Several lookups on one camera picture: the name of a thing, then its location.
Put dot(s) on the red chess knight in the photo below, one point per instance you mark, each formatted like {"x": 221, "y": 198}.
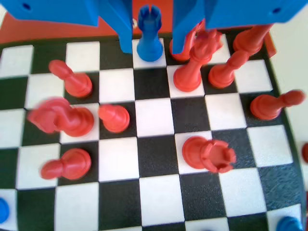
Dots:
{"x": 77, "y": 122}

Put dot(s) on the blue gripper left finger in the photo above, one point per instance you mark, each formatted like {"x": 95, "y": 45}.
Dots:
{"x": 72, "y": 9}

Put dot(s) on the red chess queen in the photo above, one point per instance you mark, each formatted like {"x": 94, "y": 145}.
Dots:
{"x": 187, "y": 79}

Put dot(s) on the tall red chess piece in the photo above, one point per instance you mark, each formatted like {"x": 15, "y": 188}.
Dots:
{"x": 250, "y": 38}
{"x": 181, "y": 57}

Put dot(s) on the red chess rook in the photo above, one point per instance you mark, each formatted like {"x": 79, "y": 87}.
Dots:
{"x": 195, "y": 151}

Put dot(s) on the blue chess pawn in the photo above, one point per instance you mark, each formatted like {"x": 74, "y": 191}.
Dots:
{"x": 288, "y": 225}
{"x": 3, "y": 210}

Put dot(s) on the red chess pawn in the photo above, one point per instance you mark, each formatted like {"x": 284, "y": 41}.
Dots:
{"x": 264, "y": 107}
{"x": 74, "y": 163}
{"x": 77, "y": 84}
{"x": 220, "y": 77}
{"x": 115, "y": 119}

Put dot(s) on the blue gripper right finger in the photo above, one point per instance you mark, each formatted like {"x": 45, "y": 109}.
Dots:
{"x": 240, "y": 12}

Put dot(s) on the black and white chessboard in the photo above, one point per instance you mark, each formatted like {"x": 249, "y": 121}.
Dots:
{"x": 154, "y": 84}

